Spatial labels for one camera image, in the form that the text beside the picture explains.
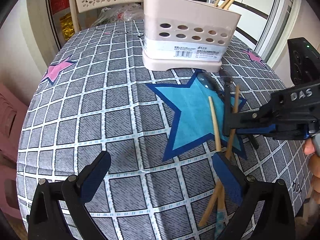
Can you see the beige utensil holder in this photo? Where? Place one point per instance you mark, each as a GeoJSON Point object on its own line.
{"type": "Point", "coordinates": [186, 34]}

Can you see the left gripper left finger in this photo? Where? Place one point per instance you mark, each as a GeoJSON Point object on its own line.
{"type": "Point", "coordinates": [46, 219]}

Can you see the white refrigerator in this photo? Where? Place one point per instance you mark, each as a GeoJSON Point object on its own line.
{"type": "Point", "coordinates": [253, 20]}

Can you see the person's right hand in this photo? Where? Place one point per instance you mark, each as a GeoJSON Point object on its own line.
{"type": "Point", "coordinates": [314, 167]}

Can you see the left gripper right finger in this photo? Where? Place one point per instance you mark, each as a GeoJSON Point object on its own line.
{"type": "Point", "coordinates": [276, 220]}

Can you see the dark translucent spoon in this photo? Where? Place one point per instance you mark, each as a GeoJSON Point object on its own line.
{"type": "Point", "coordinates": [209, 82]}
{"type": "Point", "coordinates": [227, 78]}

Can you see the checkered star tablecloth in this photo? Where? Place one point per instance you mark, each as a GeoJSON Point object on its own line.
{"type": "Point", "coordinates": [101, 102]}

